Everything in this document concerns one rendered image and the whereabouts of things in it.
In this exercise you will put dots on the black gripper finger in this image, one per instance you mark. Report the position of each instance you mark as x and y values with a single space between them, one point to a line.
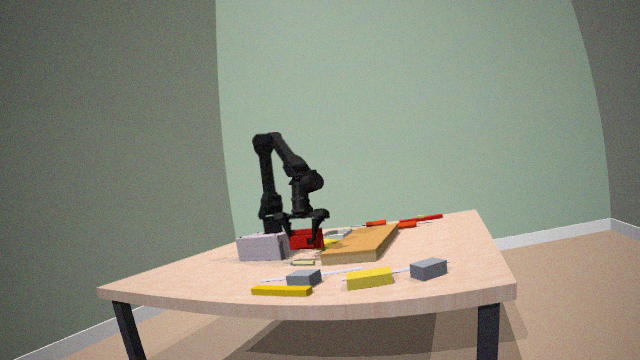
315 225
286 225

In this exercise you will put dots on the orange-handled awl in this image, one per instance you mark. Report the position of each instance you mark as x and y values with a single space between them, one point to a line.
373 223
404 225

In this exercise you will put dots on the orange panel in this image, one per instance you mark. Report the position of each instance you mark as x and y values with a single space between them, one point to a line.
362 245

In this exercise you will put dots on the red spirit level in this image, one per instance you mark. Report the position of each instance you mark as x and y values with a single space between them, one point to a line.
422 218

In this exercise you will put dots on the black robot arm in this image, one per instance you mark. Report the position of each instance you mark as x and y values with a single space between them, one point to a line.
304 180

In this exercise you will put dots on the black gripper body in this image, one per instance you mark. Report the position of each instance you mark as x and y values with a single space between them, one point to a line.
300 207

